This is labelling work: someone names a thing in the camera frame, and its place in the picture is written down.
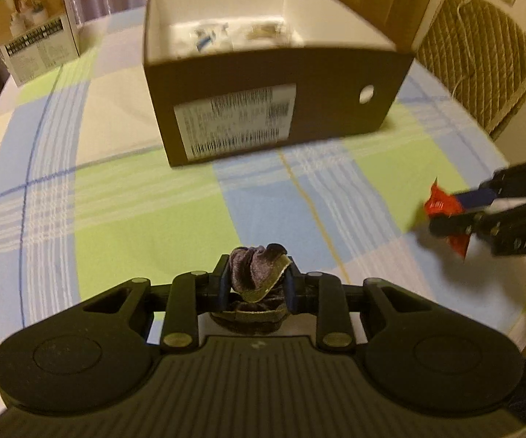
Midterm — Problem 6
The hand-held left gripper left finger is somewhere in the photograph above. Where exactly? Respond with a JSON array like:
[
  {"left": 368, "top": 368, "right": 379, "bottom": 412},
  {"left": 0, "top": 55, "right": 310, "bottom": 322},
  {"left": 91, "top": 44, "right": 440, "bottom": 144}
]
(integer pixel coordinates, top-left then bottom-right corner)
[{"left": 83, "top": 254, "right": 232, "bottom": 354}]

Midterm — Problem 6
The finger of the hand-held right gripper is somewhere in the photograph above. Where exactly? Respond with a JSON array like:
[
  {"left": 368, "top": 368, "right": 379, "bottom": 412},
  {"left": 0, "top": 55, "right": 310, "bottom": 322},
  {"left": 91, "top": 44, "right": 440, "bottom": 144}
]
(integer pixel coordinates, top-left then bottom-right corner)
[
  {"left": 428, "top": 195, "right": 526, "bottom": 239},
  {"left": 456, "top": 155, "right": 526, "bottom": 211}
]

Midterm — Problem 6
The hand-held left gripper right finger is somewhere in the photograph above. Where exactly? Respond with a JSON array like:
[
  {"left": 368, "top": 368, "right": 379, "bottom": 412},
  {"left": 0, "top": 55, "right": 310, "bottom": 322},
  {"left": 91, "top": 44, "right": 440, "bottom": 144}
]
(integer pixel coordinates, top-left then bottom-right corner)
[{"left": 284, "top": 259, "right": 429, "bottom": 354}]

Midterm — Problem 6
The red snack packet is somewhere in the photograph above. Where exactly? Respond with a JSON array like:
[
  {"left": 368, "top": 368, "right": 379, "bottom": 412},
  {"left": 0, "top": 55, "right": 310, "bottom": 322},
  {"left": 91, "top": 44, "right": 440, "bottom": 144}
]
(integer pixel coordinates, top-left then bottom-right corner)
[{"left": 424, "top": 176, "right": 474, "bottom": 262}]

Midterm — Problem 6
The purple velvet scrunchie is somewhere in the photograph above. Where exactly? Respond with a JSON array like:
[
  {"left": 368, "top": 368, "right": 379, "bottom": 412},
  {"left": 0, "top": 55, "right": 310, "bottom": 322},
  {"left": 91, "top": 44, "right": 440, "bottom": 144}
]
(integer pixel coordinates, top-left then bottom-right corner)
[{"left": 212, "top": 242, "right": 292, "bottom": 337}]

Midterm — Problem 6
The brown cardboard shoe box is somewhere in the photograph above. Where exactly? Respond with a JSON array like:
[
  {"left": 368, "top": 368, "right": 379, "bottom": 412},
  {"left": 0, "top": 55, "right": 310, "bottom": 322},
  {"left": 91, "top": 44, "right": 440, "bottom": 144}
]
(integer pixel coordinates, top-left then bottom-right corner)
[{"left": 143, "top": 0, "right": 415, "bottom": 168}]

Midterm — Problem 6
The white tube with label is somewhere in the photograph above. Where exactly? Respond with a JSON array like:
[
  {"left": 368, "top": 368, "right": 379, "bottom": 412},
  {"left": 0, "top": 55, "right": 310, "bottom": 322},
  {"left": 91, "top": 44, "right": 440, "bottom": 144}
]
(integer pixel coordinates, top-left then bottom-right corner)
[{"left": 193, "top": 25, "right": 221, "bottom": 52}]

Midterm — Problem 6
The clear bag of floss picks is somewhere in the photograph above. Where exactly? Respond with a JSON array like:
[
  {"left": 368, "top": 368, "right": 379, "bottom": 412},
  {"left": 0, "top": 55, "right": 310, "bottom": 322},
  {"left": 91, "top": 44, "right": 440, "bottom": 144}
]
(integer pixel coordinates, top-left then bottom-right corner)
[{"left": 171, "top": 20, "right": 235, "bottom": 54}]

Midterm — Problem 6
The clear bag of cotton swabs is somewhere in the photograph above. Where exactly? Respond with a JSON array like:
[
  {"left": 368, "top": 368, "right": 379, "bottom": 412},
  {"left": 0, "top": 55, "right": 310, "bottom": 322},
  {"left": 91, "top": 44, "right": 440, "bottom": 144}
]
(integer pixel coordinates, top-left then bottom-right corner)
[{"left": 239, "top": 20, "right": 292, "bottom": 47}]

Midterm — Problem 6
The chair with quilted cover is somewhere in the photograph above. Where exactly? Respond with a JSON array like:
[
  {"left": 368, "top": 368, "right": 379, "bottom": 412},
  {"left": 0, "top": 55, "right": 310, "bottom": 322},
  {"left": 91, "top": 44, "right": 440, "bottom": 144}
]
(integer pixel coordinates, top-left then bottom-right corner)
[{"left": 415, "top": 0, "right": 526, "bottom": 141}]

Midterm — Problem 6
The checkered tablecloth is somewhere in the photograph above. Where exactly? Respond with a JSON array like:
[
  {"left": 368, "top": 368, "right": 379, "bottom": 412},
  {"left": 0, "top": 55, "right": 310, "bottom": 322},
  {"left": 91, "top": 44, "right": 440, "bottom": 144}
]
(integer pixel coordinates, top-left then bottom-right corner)
[{"left": 0, "top": 9, "right": 526, "bottom": 420}]

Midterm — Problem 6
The wooden door panel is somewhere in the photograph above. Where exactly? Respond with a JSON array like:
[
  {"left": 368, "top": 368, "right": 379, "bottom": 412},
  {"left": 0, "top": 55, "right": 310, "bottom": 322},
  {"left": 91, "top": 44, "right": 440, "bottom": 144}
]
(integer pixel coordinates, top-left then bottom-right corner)
[{"left": 320, "top": 0, "right": 445, "bottom": 52}]

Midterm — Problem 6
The white product box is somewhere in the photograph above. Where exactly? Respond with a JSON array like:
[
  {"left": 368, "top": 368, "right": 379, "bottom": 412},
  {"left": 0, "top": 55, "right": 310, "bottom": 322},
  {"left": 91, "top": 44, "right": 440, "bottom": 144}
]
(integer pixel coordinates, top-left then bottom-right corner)
[{"left": 0, "top": 0, "right": 81, "bottom": 86}]

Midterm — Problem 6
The white power cable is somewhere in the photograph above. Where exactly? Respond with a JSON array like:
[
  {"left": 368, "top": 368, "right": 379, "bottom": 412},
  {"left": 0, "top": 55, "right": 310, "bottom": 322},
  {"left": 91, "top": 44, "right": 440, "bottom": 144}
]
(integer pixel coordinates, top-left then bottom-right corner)
[{"left": 449, "top": 0, "right": 488, "bottom": 97}]

